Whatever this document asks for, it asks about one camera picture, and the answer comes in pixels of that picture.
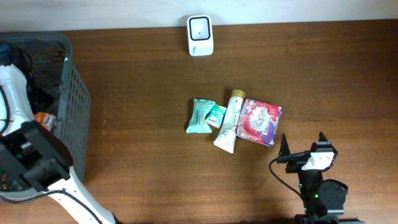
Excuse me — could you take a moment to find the right black cable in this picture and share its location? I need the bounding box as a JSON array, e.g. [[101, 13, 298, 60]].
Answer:
[[269, 157, 308, 215]]

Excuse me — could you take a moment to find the red purple tissue pack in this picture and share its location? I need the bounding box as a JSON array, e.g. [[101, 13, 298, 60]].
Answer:
[[236, 98, 282, 146]]

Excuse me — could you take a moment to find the teal wipes packet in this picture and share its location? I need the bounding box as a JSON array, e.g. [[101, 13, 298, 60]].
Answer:
[[186, 99, 215, 134]]

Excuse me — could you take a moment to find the grey plastic mesh basket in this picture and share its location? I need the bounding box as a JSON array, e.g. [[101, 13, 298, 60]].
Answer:
[[1, 32, 91, 182]]

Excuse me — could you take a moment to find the orange snack packet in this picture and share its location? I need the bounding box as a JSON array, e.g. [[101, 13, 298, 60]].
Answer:
[[34, 112, 57, 131]]

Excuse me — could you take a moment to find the black cable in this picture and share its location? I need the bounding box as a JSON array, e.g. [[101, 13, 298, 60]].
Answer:
[[0, 83, 105, 224], [269, 157, 308, 215]]

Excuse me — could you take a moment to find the left black cable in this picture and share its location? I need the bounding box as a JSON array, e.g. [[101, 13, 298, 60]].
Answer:
[[0, 83, 105, 224]]

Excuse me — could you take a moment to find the white tube with cork cap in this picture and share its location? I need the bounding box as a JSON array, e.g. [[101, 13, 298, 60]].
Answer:
[[213, 90, 246, 154]]

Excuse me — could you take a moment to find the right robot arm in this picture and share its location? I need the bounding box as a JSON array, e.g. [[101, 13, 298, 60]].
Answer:
[[269, 133, 362, 224]]

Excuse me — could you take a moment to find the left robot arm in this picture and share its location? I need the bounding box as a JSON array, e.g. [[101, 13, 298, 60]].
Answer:
[[1, 44, 118, 223]]

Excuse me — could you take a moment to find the white barcode scanner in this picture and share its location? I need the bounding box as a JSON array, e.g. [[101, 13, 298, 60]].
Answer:
[[187, 15, 214, 57]]

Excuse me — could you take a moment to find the small teal gum pack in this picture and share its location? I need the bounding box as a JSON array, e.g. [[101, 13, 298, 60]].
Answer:
[[205, 105, 226, 129]]

